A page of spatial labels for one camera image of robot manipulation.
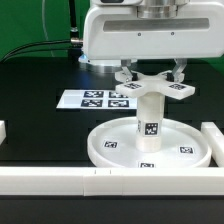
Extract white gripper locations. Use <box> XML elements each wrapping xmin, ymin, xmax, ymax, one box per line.
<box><xmin>83</xmin><ymin>0</ymin><xmax>224</xmax><ymax>82</ymax></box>

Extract white cross-shaped table base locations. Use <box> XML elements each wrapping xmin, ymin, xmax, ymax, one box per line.
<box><xmin>115</xmin><ymin>71</ymin><xmax>195</xmax><ymax>100</ymax></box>

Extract white round table top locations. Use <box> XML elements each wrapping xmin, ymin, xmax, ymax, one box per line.
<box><xmin>87</xmin><ymin>117</ymin><xmax>212</xmax><ymax>168</ymax></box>

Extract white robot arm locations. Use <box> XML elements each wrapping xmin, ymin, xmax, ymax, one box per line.
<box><xmin>83</xmin><ymin>0</ymin><xmax>224</xmax><ymax>64</ymax></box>

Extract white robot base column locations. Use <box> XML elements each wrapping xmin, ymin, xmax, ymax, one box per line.
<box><xmin>78</xmin><ymin>54</ymin><xmax>138</xmax><ymax>74</ymax></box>

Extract white marker sheet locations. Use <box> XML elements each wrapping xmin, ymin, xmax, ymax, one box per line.
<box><xmin>57</xmin><ymin>90</ymin><xmax>137</xmax><ymax>110</ymax></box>

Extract white right fence bar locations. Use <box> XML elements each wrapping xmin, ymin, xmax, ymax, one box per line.
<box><xmin>201</xmin><ymin>122</ymin><xmax>224</xmax><ymax>168</ymax></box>

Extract white fence bar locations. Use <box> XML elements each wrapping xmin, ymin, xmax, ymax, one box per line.
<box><xmin>0</xmin><ymin>120</ymin><xmax>6</xmax><ymax>145</ymax></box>
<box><xmin>0</xmin><ymin>167</ymin><xmax>224</xmax><ymax>196</ymax></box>
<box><xmin>201</xmin><ymin>122</ymin><xmax>224</xmax><ymax>168</ymax></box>

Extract white front fence bar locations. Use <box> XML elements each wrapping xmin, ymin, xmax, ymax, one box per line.
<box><xmin>0</xmin><ymin>167</ymin><xmax>224</xmax><ymax>196</ymax></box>

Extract white left fence bar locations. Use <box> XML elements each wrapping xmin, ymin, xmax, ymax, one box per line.
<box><xmin>0</xmin><ymin>120</ymin><xmax>6</xmax><ymax>145</ymax></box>

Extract black cables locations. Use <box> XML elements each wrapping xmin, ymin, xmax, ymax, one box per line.
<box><xmin>0</xmin><ymin>0</ymin><xmax>84</xmax><ymax>64</ymax></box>

